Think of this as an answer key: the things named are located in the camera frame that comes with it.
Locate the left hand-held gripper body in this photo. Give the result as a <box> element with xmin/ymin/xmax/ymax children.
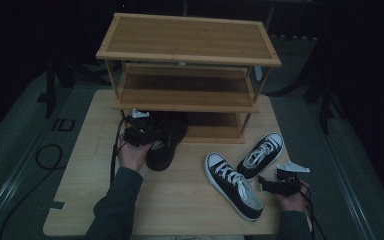
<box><xmin>123</xmin><ymin>108</ymin><xmax>154</xmax><ymax>148</ymax></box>

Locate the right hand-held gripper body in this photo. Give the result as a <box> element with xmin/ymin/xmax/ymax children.
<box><xmin>274</xmin><ymin>160</ymin><xmax>311</xmax><ymax>197</ymax></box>

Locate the black white canvas sneaker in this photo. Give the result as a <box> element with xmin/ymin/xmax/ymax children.
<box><xmin>236</xmin><ymin>131</ymin><xmax>285</xmax><ymax>181</ymax></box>
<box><xmin>204</xmin><ymin>152</ymin><xmax>265</xmax><ymax>223</ymax></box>

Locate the wooden three-tier shoe rack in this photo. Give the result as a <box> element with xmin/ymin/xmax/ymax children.
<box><xmin>95</xmin><ymin>12</ymin><xmax>283</xmax><ymax>145</ymax></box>

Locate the person's right hand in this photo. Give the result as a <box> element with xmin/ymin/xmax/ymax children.
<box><xmin>274</xmin><ymin>182</ymin><xmax>311</xmax><ymax>213</ymax></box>

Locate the person's left hand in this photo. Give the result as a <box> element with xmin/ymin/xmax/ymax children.
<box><xmin>117</xmin><ymin>133</ymin><xmax>154</xmax><ymax>173</ymax></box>

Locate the black metal stand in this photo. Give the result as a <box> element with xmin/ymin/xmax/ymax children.
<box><xmin>36</xmin><ymin>59</ymin><xmax>60</xmax><ymax>120</ymax></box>

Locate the dark tape strip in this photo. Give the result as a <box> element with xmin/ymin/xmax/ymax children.
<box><xmin>48</xmin><ymin>200</ymin><xmax>66</xmax><ymax>211</ymax></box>

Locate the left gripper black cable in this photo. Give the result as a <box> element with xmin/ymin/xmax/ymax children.
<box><xmin>109</xmin><ymin>114</ymin><xmax>128</xmax><ymax>186</ymax></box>

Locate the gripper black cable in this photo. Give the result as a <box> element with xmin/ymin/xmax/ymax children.
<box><xmin>299</xmin><ymin>182</ymin><xmax>328</xmax><ymax>240</ymax></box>
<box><xmin>109</xmin><ymin>114</ymin><xmax>128</xmax><ymax>186</ymax></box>

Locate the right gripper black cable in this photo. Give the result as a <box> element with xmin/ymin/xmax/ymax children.
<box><xmin>299</xmin><ymin>182</ymin><xmax>328</xmax><ymax>240</ymax></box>

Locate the black floor cable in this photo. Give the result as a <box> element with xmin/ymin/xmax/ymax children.
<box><xmin>0</xmin><ymin>143</ymin><xmax>65</xmax><ymax>240</ymax></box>

